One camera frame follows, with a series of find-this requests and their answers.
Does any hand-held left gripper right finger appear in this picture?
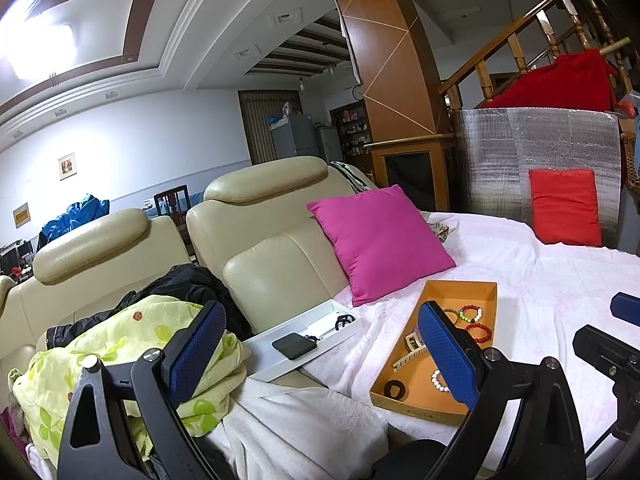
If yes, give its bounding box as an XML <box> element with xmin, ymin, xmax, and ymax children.
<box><xmin>417</xmin><ymin>301</ymin><xmax>586</xmax><ymax>480</ymax></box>

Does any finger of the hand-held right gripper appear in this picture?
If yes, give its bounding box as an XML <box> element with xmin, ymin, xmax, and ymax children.
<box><xmin>611</xmin><ymin>292</ymin><xmax>640</xmax><ymax>326</ymax></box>
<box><xmin>572</xmin><ymin>325</ymin><xmax>640</xmax><ymax>443</ymax></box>

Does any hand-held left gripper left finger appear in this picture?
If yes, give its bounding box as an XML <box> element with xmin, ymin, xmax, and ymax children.
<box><xmin>57</xmin><ymin>300</ymin><xmax>236</xmax><ymax>480</ymax></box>

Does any orange cardboard box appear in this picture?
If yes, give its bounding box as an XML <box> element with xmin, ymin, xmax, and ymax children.
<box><xmin>370</xmin><ymin>280</ymin><xmax>498</xmax><ymax>427</ymax></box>

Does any cream hair claw clip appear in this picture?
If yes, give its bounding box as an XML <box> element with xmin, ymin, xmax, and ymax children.
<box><xmin>392</xmin><ymin>330</ymin><xmax>432</xmax><ymax>372</ymax></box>

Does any black jacket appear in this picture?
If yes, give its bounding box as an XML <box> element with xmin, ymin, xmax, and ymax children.
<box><xmin>47</xmin><ymin>264</ymin><xmax>253</xmax><ymax>351</ymax></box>

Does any white tray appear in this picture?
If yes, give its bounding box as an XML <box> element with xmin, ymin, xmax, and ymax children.
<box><xmin>242</xmin><ymin>299</ymin><xmax>363</xmax><ymax>383</ymax></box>

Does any pale pink blanket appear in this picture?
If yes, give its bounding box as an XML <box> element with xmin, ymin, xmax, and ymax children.
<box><xmin>300</xmin><ymin>212</ymin><xmax>640</xmax><ymax>471</ymax></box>

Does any black smartphone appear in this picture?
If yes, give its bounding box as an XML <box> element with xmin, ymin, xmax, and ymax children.
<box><xmin>272</xmin><ymin>332</ymin><xmax>318</xmax><ymax>361</ymax></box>

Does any yellow green floral quilt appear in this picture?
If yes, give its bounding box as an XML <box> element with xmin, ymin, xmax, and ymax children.
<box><xmin>7</xmin><ymin>295</ymin><xmax>251</xmax><ymax>463</ymax></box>

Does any dark cloth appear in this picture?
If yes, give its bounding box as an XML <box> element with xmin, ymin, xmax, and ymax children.
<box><xmin>370</xmin><ymin>439</ymin><xmax>453</xmax><ymax>480</ymax></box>

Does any red pillow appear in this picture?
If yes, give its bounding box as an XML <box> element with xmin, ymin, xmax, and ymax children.
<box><xmin>528</xmin><ymin>168</ymin><xmax>602</xmax><ymax>247</ymax></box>

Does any patterned cloth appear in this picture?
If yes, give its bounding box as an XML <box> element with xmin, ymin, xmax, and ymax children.
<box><xmin>429</xmin><ymin>219</ymin><xmax>455</xmax><ymax>244</ymax></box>

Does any white towel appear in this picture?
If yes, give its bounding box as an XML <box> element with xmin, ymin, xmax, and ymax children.
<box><xmin>205</xmin><ymin>375</ymin><xmax>391</xmax><ymax>480</ymax></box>

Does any pink pillow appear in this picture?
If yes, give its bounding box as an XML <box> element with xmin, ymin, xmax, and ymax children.
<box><xmin>306</xmin><ymin>185</ymin><xmax>457</xmax><ymax>307</ymax></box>

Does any wicker basket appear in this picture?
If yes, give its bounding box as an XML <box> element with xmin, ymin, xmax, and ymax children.
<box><xmin>620</xmin><ymin>132</ymin><xmax>640</xmax><ymax>193</ymax></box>

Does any dark wooden chair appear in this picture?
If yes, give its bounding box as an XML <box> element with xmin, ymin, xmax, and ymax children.
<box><xmin>154</xmin><ymin>185</ymin><xmax>191</xmax><ymax>219</ymax></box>

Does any beige leather sofa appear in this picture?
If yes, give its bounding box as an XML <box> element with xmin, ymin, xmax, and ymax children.
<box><xmin>0</xmin><ymin>156</ymin><xmax>381</xmax><ymax>396</ymax></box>

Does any blue jacket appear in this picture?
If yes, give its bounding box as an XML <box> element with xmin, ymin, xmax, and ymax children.
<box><xmin>37</xmin><ymin>194</ymin><xmax>110</xmax><ymax>252</ymax></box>

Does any wooden cabinet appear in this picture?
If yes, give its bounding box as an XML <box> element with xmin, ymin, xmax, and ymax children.
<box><xmin>364</xmin><ymin>135</ymin><xmax>453</xmax><ymax>213</ymax></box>

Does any silver insulation sheet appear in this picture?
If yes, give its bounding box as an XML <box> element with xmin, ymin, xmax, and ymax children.
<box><xmin>452</xmin><ymin>107</ymin><xmax>623</xmax><ymax>248</ymax></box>

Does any striped cloth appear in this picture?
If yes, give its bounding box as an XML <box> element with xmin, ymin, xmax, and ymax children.
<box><xmin>330</xmin><ymin>161</ymin><xmax>379</xmax><ymax>194</ymax></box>

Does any grey refrigerator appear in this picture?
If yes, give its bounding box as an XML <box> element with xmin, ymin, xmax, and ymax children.
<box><xmin>270</xmin><ymin>114</ymin><xmax>321</xmax><ymax>162</ymax></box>

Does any red blanket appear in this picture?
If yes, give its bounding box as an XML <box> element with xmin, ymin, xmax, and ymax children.
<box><xmin>482</xmin><ymin>50</ymin><xmax>618</xmax><ymax>111</ymax></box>

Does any white refrigerator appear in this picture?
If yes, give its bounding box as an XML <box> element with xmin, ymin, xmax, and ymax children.
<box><xmin>316</xmin><ymin>126</ymin><xmax>344</xmax><ymax>163</ymax></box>

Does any wooden display shelf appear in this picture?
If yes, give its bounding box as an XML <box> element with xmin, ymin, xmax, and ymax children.
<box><xmin>330</xmin><ymin>102</ymin><xmax>374</xmax><ymax>158</ymax></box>

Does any wooden stair railing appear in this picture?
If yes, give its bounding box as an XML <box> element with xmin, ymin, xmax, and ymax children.
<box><xmin>439</xmin><ymin>0</ymin><xmax>640</xmax><ymax>111</ymax></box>

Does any wooden pillar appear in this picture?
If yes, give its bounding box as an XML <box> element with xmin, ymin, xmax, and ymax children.
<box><xmin>322</xmin><ymin>0</ymin><xmax>453</xmax><ymax>143</ymax></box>

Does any ceiling light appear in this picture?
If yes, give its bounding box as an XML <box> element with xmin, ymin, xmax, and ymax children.
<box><xmin>0</xmin><ymin>7</ymin><xmax>76</xmax><ymax>81</ymax></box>

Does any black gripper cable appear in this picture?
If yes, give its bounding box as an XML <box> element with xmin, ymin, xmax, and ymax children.
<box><xmin>585</xmin><ymin>427</ymin><xmax>625</xmax><ymax>461</ymax></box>

